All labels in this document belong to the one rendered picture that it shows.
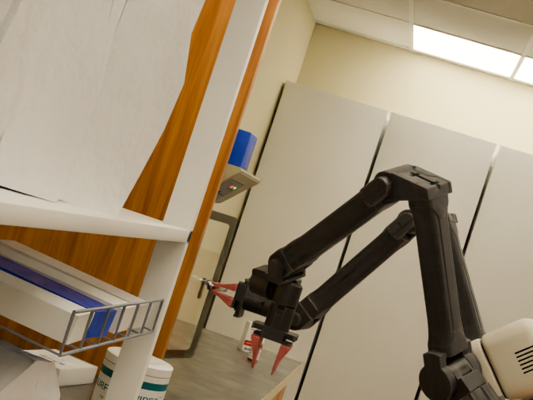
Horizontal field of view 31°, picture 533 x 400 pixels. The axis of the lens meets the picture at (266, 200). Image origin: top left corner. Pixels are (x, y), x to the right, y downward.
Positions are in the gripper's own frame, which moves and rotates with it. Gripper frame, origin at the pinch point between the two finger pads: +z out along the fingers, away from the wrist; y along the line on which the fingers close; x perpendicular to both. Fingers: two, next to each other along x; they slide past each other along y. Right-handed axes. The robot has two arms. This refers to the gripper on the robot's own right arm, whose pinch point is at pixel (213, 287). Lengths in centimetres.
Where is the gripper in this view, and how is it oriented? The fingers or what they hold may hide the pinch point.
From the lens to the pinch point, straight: 254.7
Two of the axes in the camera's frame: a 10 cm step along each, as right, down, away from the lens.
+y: 3.1, -9.5, 0.1
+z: -9.3, -3.0, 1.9
